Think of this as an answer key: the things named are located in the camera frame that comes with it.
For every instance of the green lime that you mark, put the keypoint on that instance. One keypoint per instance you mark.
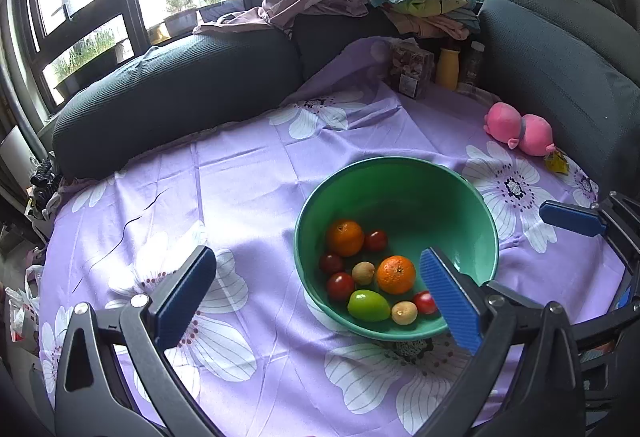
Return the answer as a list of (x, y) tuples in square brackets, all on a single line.
[(368, 306)]

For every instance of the long grass planter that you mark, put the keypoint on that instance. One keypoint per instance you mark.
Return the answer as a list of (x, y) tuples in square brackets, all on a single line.
[(85, 62)]

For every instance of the white plastic bag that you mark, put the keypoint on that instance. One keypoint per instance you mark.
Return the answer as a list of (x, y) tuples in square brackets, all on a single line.
[(22, 307)]

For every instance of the orange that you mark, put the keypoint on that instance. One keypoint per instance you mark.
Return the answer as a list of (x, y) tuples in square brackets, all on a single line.
[(396, 274), (345, 238)]

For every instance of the purple floral tablecloth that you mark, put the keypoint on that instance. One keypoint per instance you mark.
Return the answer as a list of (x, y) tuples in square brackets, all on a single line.
[(240, 197)]

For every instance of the red cherry tomato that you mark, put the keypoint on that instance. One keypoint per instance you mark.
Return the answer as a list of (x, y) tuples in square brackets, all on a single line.
[(341, 286), (375, 240), (331, 262), (425, 303)]

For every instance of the potted green plant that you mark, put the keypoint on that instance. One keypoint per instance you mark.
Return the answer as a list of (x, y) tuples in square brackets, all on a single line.
[(179, 14)]

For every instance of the dark glass jar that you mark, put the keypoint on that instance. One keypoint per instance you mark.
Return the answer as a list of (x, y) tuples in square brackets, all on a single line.
[(471, 67)]

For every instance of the pink plush toy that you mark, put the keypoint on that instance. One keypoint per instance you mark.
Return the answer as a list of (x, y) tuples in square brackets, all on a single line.
[(520, 129)]

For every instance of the thin black thread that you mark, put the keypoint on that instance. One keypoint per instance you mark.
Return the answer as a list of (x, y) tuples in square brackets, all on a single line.
[(125, 227)]

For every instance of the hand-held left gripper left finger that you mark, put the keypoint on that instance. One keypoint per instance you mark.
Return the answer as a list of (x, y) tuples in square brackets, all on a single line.
[(185, 297)]

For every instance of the small yellow packet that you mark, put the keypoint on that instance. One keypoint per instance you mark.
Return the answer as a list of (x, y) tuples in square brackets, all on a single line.
[(556, 162)]

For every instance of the tan longan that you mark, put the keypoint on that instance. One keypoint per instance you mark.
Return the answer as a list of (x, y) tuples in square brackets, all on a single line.
[(363, 272), (404, 312)]

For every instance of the yellow bottle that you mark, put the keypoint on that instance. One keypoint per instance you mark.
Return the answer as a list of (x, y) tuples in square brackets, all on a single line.
[(447, 69)]

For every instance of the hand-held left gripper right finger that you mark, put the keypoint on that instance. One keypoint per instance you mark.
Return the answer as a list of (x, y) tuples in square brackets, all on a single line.
[(450, 297)]

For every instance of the green bowl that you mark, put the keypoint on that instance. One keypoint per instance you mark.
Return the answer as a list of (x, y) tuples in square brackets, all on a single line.
[(425, 197)]

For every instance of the pile of folded clothes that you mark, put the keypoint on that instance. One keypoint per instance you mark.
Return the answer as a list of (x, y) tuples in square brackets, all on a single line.
[(435, 17)]

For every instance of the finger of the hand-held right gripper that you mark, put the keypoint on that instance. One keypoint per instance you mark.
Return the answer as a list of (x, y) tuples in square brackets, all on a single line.
[(615, 324), (570, 218)]

